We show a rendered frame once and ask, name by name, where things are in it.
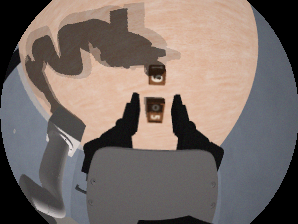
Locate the brown cube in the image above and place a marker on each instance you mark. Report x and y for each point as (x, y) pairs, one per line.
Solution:
(157, 75)
(155, 112)

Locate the brown wooden tray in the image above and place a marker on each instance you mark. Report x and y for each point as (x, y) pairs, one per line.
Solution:
(155, 101)

